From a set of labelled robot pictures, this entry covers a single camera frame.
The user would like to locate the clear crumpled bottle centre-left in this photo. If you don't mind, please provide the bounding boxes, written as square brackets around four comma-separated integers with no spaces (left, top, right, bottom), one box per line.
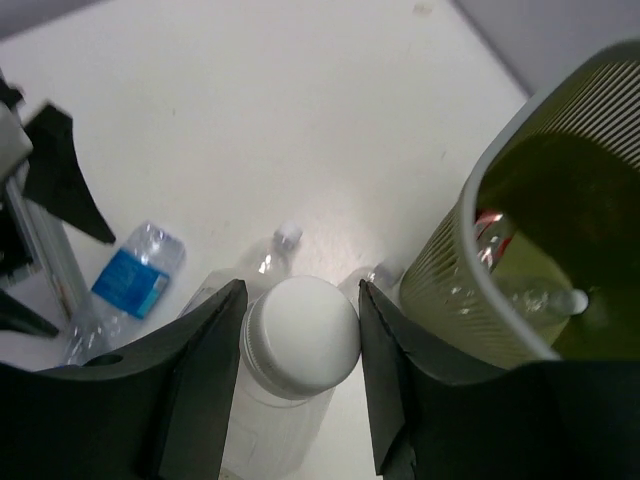
[180,221,303,316]

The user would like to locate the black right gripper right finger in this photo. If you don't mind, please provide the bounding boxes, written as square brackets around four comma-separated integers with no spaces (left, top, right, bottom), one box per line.
[359,281,639,479]

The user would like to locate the clear bottle white cap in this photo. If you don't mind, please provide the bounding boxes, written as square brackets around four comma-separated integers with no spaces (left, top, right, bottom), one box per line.
[491,275,589,345]

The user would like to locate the olive green mesh bin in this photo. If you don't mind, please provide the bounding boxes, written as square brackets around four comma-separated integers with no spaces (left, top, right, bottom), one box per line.
[399,38,639,369]

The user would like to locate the square bottle yellow label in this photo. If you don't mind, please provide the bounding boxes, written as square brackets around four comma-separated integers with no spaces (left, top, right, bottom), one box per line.
[222,276,361,479]

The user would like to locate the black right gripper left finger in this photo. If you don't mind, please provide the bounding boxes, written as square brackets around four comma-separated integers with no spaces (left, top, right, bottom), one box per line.
[1,280,248,479]

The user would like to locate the clear bottle red cap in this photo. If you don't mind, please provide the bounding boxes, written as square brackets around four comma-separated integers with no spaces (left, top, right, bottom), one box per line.
[474,209,517,272]

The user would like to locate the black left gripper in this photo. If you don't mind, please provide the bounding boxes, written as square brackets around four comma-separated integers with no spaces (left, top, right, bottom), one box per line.
[1,75,116,338]

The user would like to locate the clear crumpled bottle centre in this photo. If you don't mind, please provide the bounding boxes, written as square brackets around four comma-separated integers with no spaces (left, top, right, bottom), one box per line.
[338,260,404,307]

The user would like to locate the blue label water bottle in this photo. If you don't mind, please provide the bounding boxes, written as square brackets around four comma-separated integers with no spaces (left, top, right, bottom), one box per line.
[62,222,186,365]

